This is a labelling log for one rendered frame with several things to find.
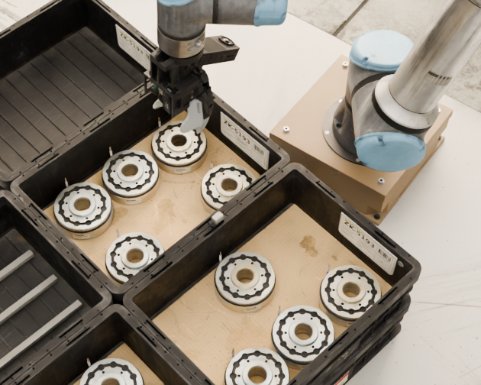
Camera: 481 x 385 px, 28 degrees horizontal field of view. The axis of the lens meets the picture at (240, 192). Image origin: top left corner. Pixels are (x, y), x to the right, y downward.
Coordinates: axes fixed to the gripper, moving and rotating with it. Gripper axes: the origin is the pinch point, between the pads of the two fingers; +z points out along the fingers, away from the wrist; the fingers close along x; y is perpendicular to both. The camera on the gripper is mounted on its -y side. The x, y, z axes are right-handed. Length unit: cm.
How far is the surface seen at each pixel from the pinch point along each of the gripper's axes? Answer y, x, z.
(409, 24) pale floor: -131, -34, 93
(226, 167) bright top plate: -2.3, 7.4, 10.0
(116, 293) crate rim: 30.8, 16.2, 4.2
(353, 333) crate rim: 9.2, 47.1, 2.3
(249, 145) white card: -7.2, 8.1, 7.0
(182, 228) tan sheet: 10.7, 9.9, 13.6
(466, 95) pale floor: -120, -2, 92
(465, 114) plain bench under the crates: -57, 25, 24
